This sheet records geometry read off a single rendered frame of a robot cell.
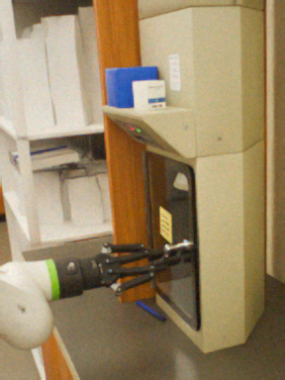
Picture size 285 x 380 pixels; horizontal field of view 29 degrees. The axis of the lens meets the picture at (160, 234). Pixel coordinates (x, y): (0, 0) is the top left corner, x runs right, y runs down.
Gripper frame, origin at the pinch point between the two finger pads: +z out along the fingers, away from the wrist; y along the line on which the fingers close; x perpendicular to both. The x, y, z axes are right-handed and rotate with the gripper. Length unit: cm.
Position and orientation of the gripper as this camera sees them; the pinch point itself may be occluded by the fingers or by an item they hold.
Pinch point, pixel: (164, 258)
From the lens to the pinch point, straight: 131.4
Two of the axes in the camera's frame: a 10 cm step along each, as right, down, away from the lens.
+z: 9.3, -1.6, 3.3
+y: -3.0, -8.6, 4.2
